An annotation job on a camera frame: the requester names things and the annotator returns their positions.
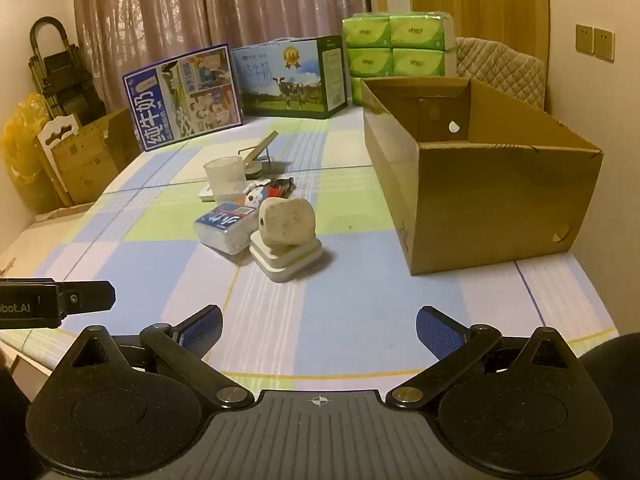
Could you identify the blue printed milk carton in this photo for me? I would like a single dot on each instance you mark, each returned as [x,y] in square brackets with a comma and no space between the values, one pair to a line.
[165,110]

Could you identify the white remote control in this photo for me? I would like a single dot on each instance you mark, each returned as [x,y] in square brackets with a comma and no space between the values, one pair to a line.
[204,194]

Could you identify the beige wall socket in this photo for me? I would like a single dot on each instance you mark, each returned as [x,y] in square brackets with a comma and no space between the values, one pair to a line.
[603,45]
[584,39]

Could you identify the blue pocket tissue pack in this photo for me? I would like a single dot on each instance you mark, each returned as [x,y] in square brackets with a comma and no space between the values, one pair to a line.
[220,230]

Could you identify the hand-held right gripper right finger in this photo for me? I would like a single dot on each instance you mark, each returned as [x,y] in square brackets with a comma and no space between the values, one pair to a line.
[440,332]

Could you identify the beige quilted cover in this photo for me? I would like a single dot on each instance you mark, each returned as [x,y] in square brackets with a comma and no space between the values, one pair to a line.
[510,70]

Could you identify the flat cardboard sheet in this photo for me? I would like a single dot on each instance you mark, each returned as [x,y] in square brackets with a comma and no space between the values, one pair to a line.
[60,214]

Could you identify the small white cartoon figure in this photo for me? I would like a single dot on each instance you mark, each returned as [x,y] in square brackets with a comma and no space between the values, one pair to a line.
[256,194]

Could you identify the white square box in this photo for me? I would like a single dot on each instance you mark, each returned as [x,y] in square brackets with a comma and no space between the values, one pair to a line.
[305,250]
[285,271]

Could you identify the green cow print milk carton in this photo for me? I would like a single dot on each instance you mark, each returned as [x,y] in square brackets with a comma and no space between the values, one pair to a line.
[280,85]

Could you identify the beige porous block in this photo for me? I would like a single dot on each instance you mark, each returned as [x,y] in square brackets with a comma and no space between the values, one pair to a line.
[287,220]

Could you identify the black and red toy car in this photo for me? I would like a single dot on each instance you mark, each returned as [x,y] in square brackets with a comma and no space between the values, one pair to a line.
[280,189]

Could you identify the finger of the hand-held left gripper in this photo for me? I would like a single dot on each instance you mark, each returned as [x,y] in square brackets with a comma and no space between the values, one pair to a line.
[87,297]

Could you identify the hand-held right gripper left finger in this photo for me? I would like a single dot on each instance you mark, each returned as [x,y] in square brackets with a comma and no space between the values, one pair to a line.
[200,332]

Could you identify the black folding cart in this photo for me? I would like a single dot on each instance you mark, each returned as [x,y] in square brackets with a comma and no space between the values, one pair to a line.
[65,75]

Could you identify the plain brown carton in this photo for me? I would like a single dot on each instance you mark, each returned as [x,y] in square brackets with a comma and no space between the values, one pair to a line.
[117,130]

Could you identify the bundle of green tissue packs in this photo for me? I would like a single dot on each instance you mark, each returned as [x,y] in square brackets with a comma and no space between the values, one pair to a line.
[370,60]

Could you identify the beige patterned curtain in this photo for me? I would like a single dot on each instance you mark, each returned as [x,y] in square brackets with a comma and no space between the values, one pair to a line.
[290,0]
[140,15]

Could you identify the yellow plastic bag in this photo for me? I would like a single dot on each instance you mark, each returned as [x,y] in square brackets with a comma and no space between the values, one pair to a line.
[20,150]

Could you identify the brown cardboard box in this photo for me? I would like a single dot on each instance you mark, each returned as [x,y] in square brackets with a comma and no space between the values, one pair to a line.
[475,200]

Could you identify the clear plastic cup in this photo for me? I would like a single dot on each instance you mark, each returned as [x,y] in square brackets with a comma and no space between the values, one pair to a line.
[225,175]

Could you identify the white round jar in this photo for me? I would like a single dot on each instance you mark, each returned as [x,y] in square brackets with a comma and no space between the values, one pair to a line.
[254,170]

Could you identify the gold panel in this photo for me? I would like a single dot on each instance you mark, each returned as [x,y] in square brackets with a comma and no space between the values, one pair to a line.
[262,146]

